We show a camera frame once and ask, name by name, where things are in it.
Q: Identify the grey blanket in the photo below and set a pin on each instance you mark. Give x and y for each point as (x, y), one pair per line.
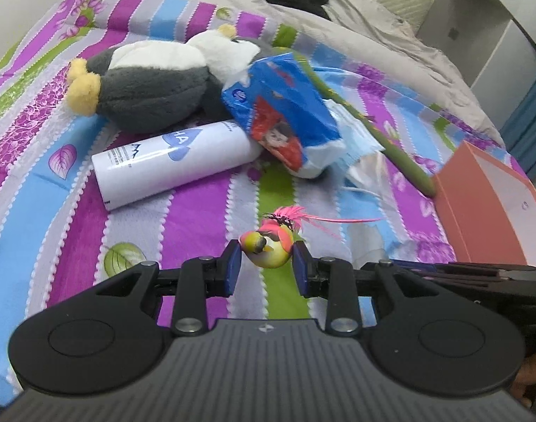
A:
(365, 31)

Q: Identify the grey white cabinet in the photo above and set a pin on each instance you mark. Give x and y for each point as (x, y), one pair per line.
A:
(492, 43)

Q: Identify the green plush stick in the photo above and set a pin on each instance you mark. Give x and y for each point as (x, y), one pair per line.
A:
(404, 163)

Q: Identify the person's right hand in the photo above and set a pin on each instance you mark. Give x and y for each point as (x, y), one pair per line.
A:
(526, 377)

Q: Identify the striped colourful bed sheet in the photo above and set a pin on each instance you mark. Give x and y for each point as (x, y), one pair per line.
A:
(57, 238)

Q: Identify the blue curtain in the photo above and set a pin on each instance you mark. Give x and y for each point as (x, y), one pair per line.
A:
(519, 133)

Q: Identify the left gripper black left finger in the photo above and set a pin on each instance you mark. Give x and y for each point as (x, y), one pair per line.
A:
(194, 282)

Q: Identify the light blue face mask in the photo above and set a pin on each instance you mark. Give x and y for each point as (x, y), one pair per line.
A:
(363, 163)

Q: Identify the small pink yellow toy bird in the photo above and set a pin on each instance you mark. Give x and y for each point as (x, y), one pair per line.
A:
(270, 246)

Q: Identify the blue tissue pack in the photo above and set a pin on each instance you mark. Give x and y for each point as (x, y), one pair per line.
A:
(275, 101)

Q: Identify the grey white penguin plush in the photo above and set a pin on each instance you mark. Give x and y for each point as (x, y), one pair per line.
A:
(150, 86)

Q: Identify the pink cardboard box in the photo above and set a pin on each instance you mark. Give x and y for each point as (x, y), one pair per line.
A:
(487, 209)

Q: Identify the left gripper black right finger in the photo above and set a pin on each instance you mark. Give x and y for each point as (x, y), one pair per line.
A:
(337, 281)

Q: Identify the white cylindrical bottle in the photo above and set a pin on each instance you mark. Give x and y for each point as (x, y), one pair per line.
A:
(141, 169)

